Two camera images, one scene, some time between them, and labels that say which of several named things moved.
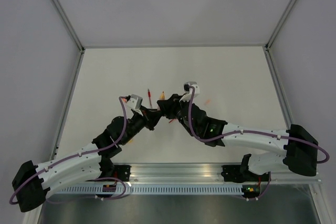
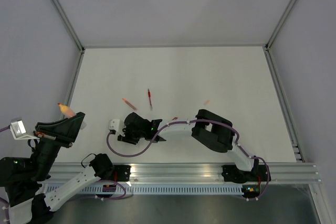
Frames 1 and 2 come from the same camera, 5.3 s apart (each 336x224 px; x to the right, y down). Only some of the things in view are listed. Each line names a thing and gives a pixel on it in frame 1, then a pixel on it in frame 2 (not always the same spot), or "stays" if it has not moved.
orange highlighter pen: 163,96 → 66,111
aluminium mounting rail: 161,173 stays
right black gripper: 170,105 → 125,137
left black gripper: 151,117 → 63,132
